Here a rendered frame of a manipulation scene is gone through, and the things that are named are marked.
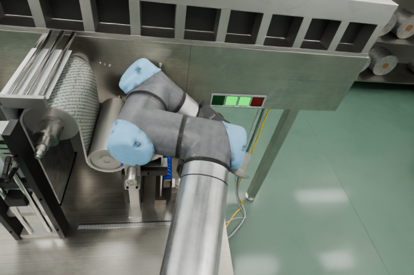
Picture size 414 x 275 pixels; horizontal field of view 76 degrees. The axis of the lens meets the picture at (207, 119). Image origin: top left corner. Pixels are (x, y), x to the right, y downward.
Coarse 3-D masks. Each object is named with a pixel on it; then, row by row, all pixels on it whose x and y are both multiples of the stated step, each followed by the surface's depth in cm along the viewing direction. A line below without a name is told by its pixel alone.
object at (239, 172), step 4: (248, 152) 61; (248, 156) 61; (244, 160) 61; (248, 160) 62; (244, 164) 62; (240, 168) 62; (244, 168) 62; (236, 172) 61; (240, 172) 61; (240, 176) 62; (244, 176) 63; (248, 176) 64
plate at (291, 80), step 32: (0, 32) 87; (32, 32) 89; (0, 64) 95; (96, 64) 99; (128, 64) 101; (160, 64) 101; (192, 64) 104; (224, 64) 105; (256, 64) 107; (288, 64) 109; (320, 64) 110; (352, 64) 112; (192, 96) 115; (288, 96) 121; (320, 96) 123
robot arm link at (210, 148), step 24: (192, 120) 43; (192, 144) 42; (216, 144) 41; (240, 144) 42; (192, 168) 39; (216, 168) 39; (192, 192) 37; (216, 192) 37; (192, 216) 35; (216, 216) 36; (168, 240) 35; (192, 240) 33; (216, 240) 35; (168, 264) 33; (192, 264) 32; (216, 264) 34
